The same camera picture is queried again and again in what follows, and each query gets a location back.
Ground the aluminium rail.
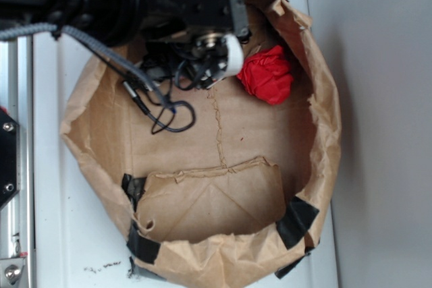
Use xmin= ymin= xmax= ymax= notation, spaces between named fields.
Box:
xmin=1 ymin=37 xmax=36 ymax=287

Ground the black tape piece lower right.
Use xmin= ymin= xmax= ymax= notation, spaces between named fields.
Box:
xmin=274 ymin=247 xmax=314 ymax=279

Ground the red crumpled paper ball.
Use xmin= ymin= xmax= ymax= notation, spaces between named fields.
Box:
xmin=237 ymin=45 xmax=294 ymax=105

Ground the brown paper bag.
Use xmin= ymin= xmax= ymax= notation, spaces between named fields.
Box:
xmin=60 ymin=0 xmax=342 ymax=287

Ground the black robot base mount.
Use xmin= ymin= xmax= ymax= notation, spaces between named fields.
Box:
xmin=0 ymin=106 xmax=20 ymax=210

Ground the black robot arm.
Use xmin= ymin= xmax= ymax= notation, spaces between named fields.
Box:
xmin=1 ymin=0 xmax=250 ymax=88

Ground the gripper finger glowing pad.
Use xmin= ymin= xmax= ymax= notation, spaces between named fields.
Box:
xmin=224 ymin=34 xmax=244 ymax=76

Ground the grey braided cable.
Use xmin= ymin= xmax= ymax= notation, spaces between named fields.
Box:
xmin=0 ymin=22 xmax=171 ymax=107

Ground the black tape strip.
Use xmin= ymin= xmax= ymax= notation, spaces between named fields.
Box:
xmin=275 ymin=196 xmax=320 ymax=250
xmin=120 ymin=173 xmax=161 ymax=265

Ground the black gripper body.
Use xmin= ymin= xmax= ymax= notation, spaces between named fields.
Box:
xmin=141 ymin=0 xmax=251 ymax=89

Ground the black thin wire loop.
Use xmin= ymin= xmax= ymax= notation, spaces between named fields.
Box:
xmin=121 ymin=60 xmax=196 ymax=136

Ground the black tape strip left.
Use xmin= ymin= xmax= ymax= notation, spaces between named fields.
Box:
xmin=120 ymin=173 xmax=161 ymax=265

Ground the black tape strip right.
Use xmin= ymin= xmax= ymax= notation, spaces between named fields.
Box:
xmin=275 ymin=196 xmax=320 ymax=250

